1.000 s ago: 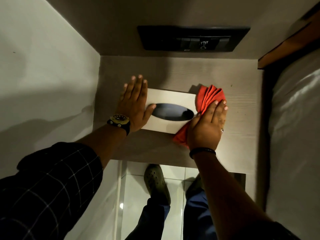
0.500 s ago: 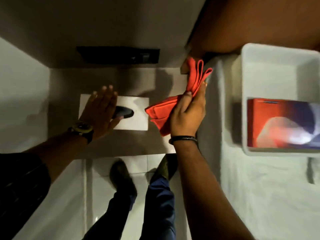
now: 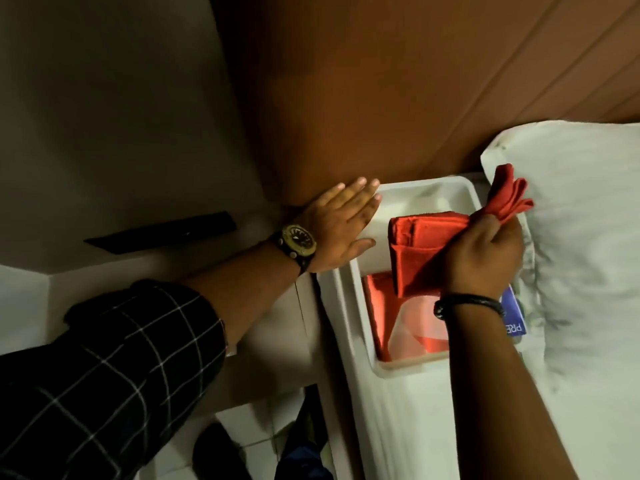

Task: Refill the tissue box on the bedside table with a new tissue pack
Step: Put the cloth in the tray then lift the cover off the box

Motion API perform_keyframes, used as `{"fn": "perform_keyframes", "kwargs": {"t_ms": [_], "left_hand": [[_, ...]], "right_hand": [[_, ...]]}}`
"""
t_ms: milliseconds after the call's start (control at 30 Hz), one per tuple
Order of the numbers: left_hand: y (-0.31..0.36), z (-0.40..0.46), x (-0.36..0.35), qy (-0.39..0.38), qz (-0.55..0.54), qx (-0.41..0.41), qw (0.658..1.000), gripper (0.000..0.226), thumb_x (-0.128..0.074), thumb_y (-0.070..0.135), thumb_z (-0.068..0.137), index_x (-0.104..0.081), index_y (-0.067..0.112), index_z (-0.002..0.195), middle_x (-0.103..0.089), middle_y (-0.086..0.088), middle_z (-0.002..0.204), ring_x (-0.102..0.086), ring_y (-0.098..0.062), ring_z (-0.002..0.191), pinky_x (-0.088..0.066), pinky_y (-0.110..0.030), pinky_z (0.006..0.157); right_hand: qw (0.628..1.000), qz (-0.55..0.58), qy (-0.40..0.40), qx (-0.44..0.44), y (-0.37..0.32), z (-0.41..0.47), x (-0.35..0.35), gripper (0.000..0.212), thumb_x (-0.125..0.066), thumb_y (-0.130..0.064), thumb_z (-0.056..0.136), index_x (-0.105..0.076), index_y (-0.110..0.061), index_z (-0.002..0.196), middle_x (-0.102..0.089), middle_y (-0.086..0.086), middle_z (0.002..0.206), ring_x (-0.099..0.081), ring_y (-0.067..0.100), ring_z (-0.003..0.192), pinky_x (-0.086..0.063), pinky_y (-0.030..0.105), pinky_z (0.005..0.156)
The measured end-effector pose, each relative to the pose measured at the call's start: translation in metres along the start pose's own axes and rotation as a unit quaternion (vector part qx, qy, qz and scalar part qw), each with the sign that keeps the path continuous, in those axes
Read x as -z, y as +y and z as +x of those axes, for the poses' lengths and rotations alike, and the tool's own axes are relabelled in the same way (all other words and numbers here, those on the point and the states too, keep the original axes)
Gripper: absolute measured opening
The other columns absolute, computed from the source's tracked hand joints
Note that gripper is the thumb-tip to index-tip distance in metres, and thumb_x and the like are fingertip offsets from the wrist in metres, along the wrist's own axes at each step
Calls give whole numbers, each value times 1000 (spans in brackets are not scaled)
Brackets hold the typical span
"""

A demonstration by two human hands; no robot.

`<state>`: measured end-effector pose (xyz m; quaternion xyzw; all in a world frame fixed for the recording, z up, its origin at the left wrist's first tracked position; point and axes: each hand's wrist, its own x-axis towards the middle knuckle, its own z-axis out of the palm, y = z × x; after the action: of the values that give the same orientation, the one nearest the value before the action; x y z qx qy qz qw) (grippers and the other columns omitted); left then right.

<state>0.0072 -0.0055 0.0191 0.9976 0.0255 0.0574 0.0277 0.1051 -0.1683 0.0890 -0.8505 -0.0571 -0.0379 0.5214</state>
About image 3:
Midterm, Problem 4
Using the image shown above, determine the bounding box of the flat red cloth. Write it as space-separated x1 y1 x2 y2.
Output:
362 271 452 363

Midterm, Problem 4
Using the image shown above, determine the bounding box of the black cord bracelet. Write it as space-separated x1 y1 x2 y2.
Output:
433 293 508 321

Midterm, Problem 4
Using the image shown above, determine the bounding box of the red cloth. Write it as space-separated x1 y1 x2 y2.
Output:
362 271 452 363
387 163 535 298

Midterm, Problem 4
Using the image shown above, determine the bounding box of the dark blue trouser leg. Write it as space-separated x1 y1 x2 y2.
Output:
274 384 335 480

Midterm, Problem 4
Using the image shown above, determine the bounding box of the person's right forearm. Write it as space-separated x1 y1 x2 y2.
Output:
444 300 581 480

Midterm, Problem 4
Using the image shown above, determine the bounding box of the flat black remote control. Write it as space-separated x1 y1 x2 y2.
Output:
83 211 239 256

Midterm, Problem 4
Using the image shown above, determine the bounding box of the white plastic tray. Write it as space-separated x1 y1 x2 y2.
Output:
317 175 532 380

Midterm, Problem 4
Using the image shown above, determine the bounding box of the person's right hand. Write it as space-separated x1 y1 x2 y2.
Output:
439 212 526 298

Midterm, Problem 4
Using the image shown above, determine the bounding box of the black checked shirt sleeve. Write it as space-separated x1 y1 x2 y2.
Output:
0 279 229 480

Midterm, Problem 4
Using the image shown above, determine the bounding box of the person's left hand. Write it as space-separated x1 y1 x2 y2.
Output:
294 177 384 274

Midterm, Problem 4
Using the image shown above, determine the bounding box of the white pillow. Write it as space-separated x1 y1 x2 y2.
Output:
480 122 640 395

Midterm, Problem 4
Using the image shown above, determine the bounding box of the black shoe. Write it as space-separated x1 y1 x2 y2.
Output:
192 423 253 480

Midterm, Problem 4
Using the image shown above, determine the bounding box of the black and gold wristwatch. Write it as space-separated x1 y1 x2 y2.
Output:
270 223 319 277

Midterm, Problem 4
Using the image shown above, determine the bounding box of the white bed sheet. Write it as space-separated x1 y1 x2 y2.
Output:
322 275 640 480

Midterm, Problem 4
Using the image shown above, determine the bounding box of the person's left forearm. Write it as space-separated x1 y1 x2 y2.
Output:
182 240 303 348

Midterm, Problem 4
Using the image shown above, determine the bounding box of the blue card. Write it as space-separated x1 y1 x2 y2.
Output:
499 286 529 341

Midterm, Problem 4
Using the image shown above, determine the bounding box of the brown wooden headboard panel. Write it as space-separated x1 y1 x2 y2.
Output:
209 0 640 208

